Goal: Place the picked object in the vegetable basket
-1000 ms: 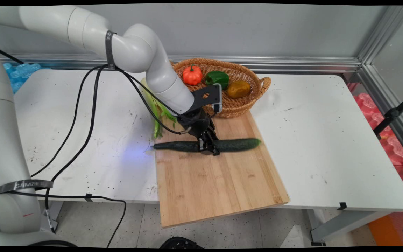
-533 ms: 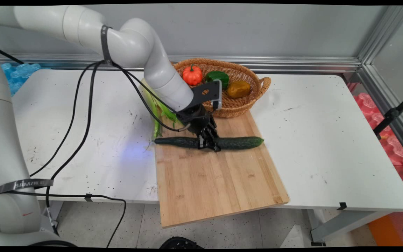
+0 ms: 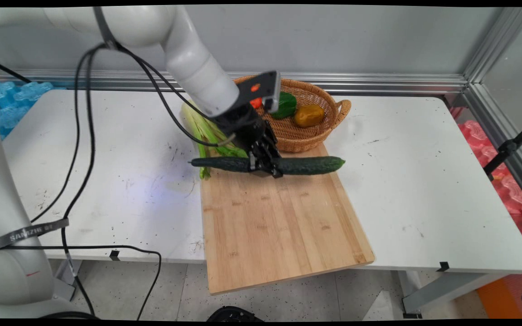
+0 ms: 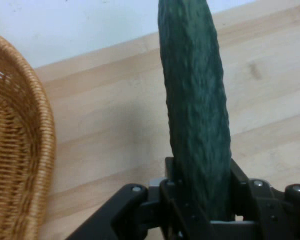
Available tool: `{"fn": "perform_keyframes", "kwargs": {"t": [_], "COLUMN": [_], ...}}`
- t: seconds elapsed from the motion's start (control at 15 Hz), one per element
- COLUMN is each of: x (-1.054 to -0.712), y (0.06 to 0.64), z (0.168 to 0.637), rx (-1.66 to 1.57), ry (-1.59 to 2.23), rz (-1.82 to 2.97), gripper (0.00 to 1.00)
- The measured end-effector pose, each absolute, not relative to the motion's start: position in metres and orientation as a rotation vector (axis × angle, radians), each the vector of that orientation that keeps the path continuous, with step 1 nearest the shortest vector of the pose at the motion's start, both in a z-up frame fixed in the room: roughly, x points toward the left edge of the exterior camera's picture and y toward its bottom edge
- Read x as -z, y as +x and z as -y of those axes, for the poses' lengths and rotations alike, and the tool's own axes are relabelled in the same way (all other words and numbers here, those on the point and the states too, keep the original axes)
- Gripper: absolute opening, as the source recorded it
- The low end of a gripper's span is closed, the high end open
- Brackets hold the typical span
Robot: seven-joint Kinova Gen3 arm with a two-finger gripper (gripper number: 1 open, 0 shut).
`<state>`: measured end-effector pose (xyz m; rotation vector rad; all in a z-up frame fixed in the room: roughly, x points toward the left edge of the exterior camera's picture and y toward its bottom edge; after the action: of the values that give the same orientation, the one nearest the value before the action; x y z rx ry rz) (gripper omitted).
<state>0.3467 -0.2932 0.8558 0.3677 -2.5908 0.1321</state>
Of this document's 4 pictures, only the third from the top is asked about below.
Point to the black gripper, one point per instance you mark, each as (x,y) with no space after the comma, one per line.
(245,127)

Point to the long dark green cucumber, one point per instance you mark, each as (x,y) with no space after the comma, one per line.
(315,165)

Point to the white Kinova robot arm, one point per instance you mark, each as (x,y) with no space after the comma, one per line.
(188,54)

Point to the woven wicker basket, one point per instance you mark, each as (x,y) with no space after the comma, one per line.
(306,136)

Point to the green bell pepper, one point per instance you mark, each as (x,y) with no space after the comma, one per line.
(286,106)

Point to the red tomato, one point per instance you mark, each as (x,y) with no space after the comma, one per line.
(256,103)

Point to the bamboo cutting board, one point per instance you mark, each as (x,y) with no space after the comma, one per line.
(279,226)

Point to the light green celery bunch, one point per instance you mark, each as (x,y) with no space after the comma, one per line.
(197,124)

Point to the black tape mark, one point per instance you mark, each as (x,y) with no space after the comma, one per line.
(443,266)
(114,255)

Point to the grey table leg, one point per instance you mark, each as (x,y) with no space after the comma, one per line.
(66,278)
(447,290)

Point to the black tripod stand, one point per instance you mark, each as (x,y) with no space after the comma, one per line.
(508,147)

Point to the pink foam mat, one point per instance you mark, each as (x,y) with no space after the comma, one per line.
(510,190)

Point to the blue foam mat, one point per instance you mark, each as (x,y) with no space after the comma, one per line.
(12,102)

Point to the orange floor panel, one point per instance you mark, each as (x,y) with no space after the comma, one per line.
(496,299)

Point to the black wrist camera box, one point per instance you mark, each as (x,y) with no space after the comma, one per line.
(263,83)

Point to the aluminium frame rail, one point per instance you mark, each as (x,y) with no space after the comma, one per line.
(356,82)
(505,136)

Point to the aluminium frame post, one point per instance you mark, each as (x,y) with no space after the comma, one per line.
(496,45)

